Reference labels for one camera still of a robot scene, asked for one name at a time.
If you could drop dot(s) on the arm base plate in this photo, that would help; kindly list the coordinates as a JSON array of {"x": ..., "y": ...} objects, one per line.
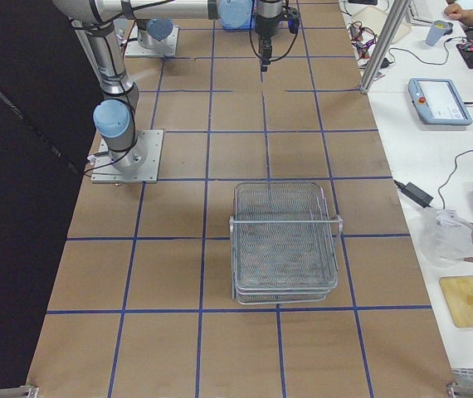
[
  {"x": 141, "y": 164},
  {"x": 145, "y": 46}
]

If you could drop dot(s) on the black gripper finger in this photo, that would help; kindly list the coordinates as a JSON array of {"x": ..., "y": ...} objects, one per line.
[{"x": 265, "y": 52}]

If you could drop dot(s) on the far blue teach pendant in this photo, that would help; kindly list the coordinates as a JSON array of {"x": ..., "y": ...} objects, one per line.
[{"x": 438, "y": 102}]

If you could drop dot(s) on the wooden cutting board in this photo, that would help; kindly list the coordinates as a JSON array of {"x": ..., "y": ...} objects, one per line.
[{"x": 458, "y": 294}]

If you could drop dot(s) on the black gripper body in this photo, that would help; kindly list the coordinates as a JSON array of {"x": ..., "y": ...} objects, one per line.
[{"x": 267, "y": 24}]

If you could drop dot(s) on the blue grey cup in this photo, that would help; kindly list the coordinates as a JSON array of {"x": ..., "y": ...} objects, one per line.
[{"x": 437, "y": 31}]

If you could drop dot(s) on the clear plastic bag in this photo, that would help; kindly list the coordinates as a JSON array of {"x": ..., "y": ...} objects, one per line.
[{"x": 445, "y": 235}]

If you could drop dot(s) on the black power adapter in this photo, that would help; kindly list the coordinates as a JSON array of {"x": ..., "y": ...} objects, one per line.
[{"x": 416, "y": 194}]

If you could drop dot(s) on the beige plastic tray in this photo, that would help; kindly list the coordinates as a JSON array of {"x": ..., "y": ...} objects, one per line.
[{"x": 374, "y": 18}]

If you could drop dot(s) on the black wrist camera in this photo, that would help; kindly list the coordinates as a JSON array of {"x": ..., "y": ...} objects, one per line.
[{"x": 292, "y": 16}]

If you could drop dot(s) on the aluminium frame post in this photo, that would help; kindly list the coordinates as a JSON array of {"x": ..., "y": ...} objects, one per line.
[{"x": 390, "y": 27}]

